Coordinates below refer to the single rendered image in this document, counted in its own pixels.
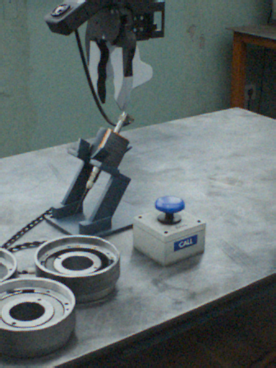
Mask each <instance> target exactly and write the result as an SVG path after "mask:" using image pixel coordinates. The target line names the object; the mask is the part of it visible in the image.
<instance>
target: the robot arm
mask: <svg viewBox="0 0 276 368"><path fill-rule="evenodd" d="M164 3H165V2H164V1H159V0H66V1H64V2H63V3H62V4H60V5H59V6H58V7H55V8H54V9H53V10H52V11H51V12H50V13H48V15H46V17H45V18H44V19H45V22H46V24H47V25H48V27H49V29H50V30H51V31H52V32H53V33H55V34H59V35H65V36H68V35H70V34H71V33H72V32H73V31H75V30H76V29H77V28H78V27H80V26H81V25H82V24H83V23H85V22H87V21H88V24H87V28H86V32H85V53H86V58H87V64H88V67H90V76H91V79H92V81H93V85H94V91H95V93H96V95H97V97H98V100H99V102H100V103H101V104H105V100H106V85H105V81H108V80H110V79H112V78H113V77H114V81H113V83H114V86H115V95H114V99H115V101H116V102H117V104H118V106H119V107H120V109H121V111H124V110H126V108H127V105H128V102H129V100H130V97H131V91H132V90H133V89H135V88H136V87H138V86H139V85H142V84H144V83H145V82H147V81H150V80H151V79H152V68H151V65H147V64H145V63H143V62H142V61H141V60H140V55H139V50H138V48H137V47H136V41H141V40H148V39H159V38H164V30H165V6H164ZM154 12H162V25H161V30H157V24H155V23H154ZM116 45H117V48H116Z"/></svg>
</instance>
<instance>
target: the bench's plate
mask: <svg viewBox="0 0 276 368"><path fill-rule="evenodd" d="M119 135H121V136H123V137H125V138H126V139H128V140H129V142H130V143H129V145H131V147H132V149H130V150H129V151H127V152H126V153H125V154H124V156H123V158H122V161H121V162H120V163H119V165H118V167H117V169H119V172H120V173H122V174H123V175H125V176H127V177H129V178H131V181H130V183H128V184H129V185H128V187H127V189H126V191H125V193H124V195H123V197H122V199H121V201H123V202H125V203H127V204H129V205H133V206H135V207H136V208H138V209H141V210H142V211H144V212H146V213H149V212H151V211H154V210H156V208H155V202H156V200H157V199H158V198H159V197H163V196H176V197H178V198H181V199H183V201H184V202H185V209H184V210H185V211H186V212H188V213H190V214H192V215H193V216H195V217H197V218H198V219H201V220H203V221H205V222H206V229H205V252H203V253H200V254H199V255H194V256H192V257H190V258H187V259H185V260H182V261H179V262H177V263H175V264H171V265H166V266H162V265H161V264H158V263H157V262H155V260H153V259H151V258H150V257H148V256H147V255H146V254H144V253H143V252H141V251H139V250H137V249H136V248H135V247H134V246H133V227H132V228H128V229H126V230H123V231H120V232H118V233H115V234H113V235H110V236H107V237H103V238H102V239H107V240H109V241H111V242H112V243H114V244H115V245H116V246H117V247H118V249H119V250H120V254H121V276H120V278H119V279H118V281H117V282H116V285H115V287H114V289H113V290H112V291H111V292H110V293H109V294H108V295H106V296H105V297H102V298H100V299H98V300H97V301H96V300H94V301H88V302H82V303H76V325H75V328H74V329H73V331H72V332H71V333H70V338H69V340H68V341H67V342H66V343H65V344H64V345H63V346H62V347H60V348H59V349H58V350H56V351H55V352H52V353H50V354H48V355H43V356H38V357H34V358H29V357H28V358H23V359H8V358H6V357H9V358H21V357H13V356H7V355H4V354H3V353H0V368H83V367H85V366H88V365H90V364H94V363H95V362H97V361H100V360H103V359H104V358H106V357H110V356H112V355H114V354H116V353H119V352H121V351H123V350H127V349H128V348H130V347H134V346H135V345H137V344H139V343H142V342H144V341H146V340H150V339H152V338H155V337H157V336H159V335H160V334H164V333H166V332H168V331H169V330H171V329H174V328H176V327H179V326H182V325H184V324H187V323H189V322H191V321H193V320H195V319H197V318H200V317H201V316H203V315H206V314H209V313H210V312H212V311H215V310H217V309H218V308H220V307H223V306H226V305H227V304H230V303H232V302H234V301H238V300H240V299H242V298H243V297H247V296H249V295H251V294H252V293H254V292H257V291H259V290H261V289H263V288H266V287H268V286H269V285H271V284H273V283H276V120H274V119H272V118H269V117H264V116H262V115H259V114H257V113H252V112H249V111H247V110H245V109H241V108H231V109H228V110H223V111H220V112H212V113H206V114H202V115H198V116H194V117H188V118H184V119H180V120H176V121H172V122H165V123H161V124H157V125H154V126H147V127H139V128H135V129H131V130H127V131H120V132H119ZM78 142H79V141H76V142H72V143H68V144H64V145H58V146H54V147H50V148H46V149H39V150H36V151H32V152H28V153H24V154H18V155H14V156H10V157H6V158H3V159H0V246H1V245H2V244H3V243H4V242H6V241H8V240H9V239H10V238H11V236H13V235H14V234H16V232H18V231H20V230H21V229H22V227H24V226H25V225H26V224H28V223H30V222H31V221H32V220H35V219H36V218H37V217H38V216H40V215H41V214H42V213H43V212H44V211H45V210H47V209H49V208H50V207H52V205H55V204H57V203H59V202H61V201H62V200H63V198H64V196H65V194H66V193H67V190H68V188H69V186H70V185H71V182H72V180H73V178H74V176H75V175H76V173H77V171H78V169H79V167H80V166H81V164H82V160H80V159H78V158H76V157H74V156H72V155H70V154H68V153H67V152H68V150H69V149H70V148H71V149H73V150H75V151H77V147H78ZM49 164H50V165H49ZM22 170H23V171H22ZM24 170H25V171H24ZM6 173H8V174H6ZM26 173H29V174H27V177H25V176H26ZM31 174H32V175H31ZM33 175H34V176H33ZM110 177H111V174H108V173H106V172H104V171H102V172H101V174H99V178H98V180H97V182H96V183H95V184H94V185H93V187H92V188H91V190H90V191H89V192H88V194H87V196H86V197H85V199H84V201H83V204H87V203H92V202H95V201H98V200H99V198H100V196H101V195H102V193H103V191H104V188H105V187H106V185H107V183H108V180H109V178H110ZM24 178H25V179H24ZM22 179H24V180H22ZM39 180H40V183H39ZM16 182H17V183H16ZM12 183H14V184H12ZM9 184H11V185H9ZM38 184H39V185H38ZM4 185H5V186H4ZM37 185H38V186H37ZM33 188H34V189H33ZM31 189H33V190H31ZM24 191H25V192H24ZM19 192H22V193H19ZM1 193H6V194H1ZM12 193H17V194H12ZM254 202H255V203H254ZM8 211H9V213H10V214H11V215H12V216H14V217H16V218H14V217H12V216H11V215H10V214H9V213H8ZM51 214H53V213H52V211H49V213H48V214H46V215H44V217H43V218H40V219H39V220H42V221H38V222H35V224H34V225H30V227H29V228H26V229H25V231H24V232H21V235H20V236H16V239H15V240H11V243H8V244H7V247H5V248H3V249H4V250H6V249H7V248H9V247H11V246H14V245H16V244H19V245H20V244H21V245H22V244H24V243H25V242H34V241H40V242H41V241H50V240H53V239H55V238H58V237H64V236H69V235H67V234H66V233H64V232H62V231H60V230H59V229H58V228H56V227H54V226H53V225H52V224H51V223H48V222H47V221H45V217H46V216H49V215H51ZM21 219H23V220H21ZM25 220H30V221H25ZM41 246H42V244H40V245H37V246H32V245H30V246H22V247H21V248H19V249H13V250H12V252H11V253H12V254H13V255H14V257H15V258H16V262H17V270H20V271H22V270H23V269H27V270H28V268H35V263H34V254H35V251H36V250H38V249H39V248H40V247H41Z"/></svg>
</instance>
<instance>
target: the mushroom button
mask: <svg viewBox="0 0 276 368"><path fill-rule="evenodd" d="M155 208H156V209H157V210H158V211H160V212H163V213H165V218H166V219H173V218H174V213H178V212H181V211H182V210H184V209H185V202H184V201H183V199H181V198H178V197H176V196H163V197H159V198H158V199H157V200H156V202H155Z"/></svg>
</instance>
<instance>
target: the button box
mask: <svg viewBox="0 0 276 368"><path fill-rule="evenodd" d="M205 229H206V222H205V221H203V220H201V219H199V218H197V217H195V216H193V215H192V214H190V213H188V212H186V211H185V210H182V211H181V212H178V213H174V218H165V213H163V212H160V211H158V210H154V211H151V212H149V213H145V214H141V215H138V216H135V217H133V246H134V247H135V248H136V249H137V250H139V251H141V252H143V253H144V254H146V255H147V256H148V257H150V258H151V259H153V260H155V262H157V263H158V264H160V265H162V266H166V265H172V264H175V263H177V262H179V261H182V260H185V259H187V258H190V257H192V256H194V255H199V254H200V253H203V252H205Z"/></svg>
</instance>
